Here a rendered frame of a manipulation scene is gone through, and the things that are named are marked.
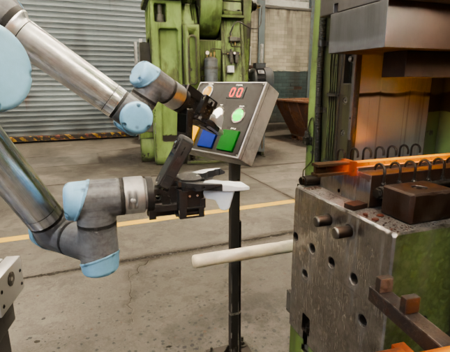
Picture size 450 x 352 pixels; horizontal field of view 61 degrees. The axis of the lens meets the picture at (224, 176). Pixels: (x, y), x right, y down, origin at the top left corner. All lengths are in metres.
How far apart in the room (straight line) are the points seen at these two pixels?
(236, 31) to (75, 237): 5.44
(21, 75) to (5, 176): 0.24
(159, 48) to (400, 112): 4.68
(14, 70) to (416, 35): 0.78
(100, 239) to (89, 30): 8.04
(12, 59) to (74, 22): 8.12
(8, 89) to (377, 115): 1.00
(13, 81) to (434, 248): 0.81
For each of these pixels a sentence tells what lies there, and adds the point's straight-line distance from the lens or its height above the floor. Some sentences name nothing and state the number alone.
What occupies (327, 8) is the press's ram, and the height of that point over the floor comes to 1.38.
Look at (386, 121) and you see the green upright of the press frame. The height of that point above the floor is 1.08.
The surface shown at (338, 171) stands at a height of 0.99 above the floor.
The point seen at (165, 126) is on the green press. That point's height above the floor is 0.56.
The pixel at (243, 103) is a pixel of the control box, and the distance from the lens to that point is 1.32.
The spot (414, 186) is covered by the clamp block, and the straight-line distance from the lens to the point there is 0.93.
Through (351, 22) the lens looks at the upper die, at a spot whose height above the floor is 1.34.
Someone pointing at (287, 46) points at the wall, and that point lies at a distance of 10.18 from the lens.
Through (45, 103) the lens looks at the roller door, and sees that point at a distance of 8.64.
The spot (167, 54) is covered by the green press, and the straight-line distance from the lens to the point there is 5.71.
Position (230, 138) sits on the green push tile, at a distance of 1.27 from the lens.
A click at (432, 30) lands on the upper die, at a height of 1.31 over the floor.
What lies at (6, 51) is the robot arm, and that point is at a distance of 0.59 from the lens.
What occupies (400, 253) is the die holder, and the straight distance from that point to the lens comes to 0.84.
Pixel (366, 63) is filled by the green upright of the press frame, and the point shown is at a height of 1.25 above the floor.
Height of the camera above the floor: 1.20
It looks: 14 degrees down
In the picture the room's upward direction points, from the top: straight up
